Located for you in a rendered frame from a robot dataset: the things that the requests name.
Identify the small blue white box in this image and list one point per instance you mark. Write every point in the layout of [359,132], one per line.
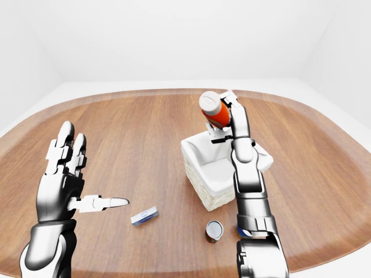
[144,216]

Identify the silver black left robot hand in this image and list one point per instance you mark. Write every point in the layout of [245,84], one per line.
[53,191]

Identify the blue orange printed box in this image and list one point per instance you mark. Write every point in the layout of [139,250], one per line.
[241,231]

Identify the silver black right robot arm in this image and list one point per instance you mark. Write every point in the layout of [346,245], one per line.
[252,202]

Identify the red ketchup bottle white cap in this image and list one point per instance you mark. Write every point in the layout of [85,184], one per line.
[214,109]

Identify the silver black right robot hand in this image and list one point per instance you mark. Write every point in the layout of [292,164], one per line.
[240,121]

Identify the tin can with silver lid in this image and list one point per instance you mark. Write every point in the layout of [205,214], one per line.
[214,231]

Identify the white woven basket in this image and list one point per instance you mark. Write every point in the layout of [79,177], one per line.
[214,173]

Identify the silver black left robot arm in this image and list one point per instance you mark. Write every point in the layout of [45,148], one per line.
[46,249]

